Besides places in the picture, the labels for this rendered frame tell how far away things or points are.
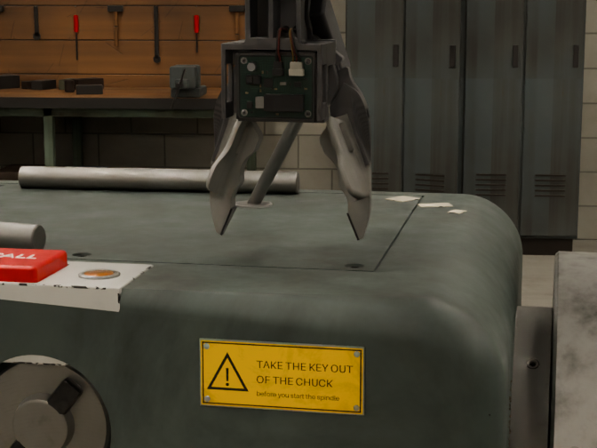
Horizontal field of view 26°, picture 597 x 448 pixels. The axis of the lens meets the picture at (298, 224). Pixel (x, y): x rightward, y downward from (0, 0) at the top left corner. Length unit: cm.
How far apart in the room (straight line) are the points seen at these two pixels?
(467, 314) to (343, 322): 8
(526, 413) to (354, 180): 23
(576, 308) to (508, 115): 612
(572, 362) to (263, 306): 25
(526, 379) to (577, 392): 7
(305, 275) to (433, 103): 615
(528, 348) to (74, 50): 685
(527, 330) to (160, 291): 33
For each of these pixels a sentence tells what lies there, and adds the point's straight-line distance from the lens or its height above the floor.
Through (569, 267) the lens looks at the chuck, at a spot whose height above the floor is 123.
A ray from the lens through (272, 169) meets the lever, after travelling 117.
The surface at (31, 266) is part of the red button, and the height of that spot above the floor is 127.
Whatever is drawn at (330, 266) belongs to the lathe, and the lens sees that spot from 93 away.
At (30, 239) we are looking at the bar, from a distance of 99.
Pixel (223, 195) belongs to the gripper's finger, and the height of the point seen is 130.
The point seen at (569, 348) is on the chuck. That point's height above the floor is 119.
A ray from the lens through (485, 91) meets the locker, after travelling 709.
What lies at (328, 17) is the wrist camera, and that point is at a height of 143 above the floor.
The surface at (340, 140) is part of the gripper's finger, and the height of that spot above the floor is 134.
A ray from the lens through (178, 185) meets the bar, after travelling 127.
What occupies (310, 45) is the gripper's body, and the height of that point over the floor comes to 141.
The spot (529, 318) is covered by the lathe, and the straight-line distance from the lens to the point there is 107.
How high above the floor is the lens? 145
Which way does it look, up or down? 10 degrees down
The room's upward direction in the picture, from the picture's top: straight up
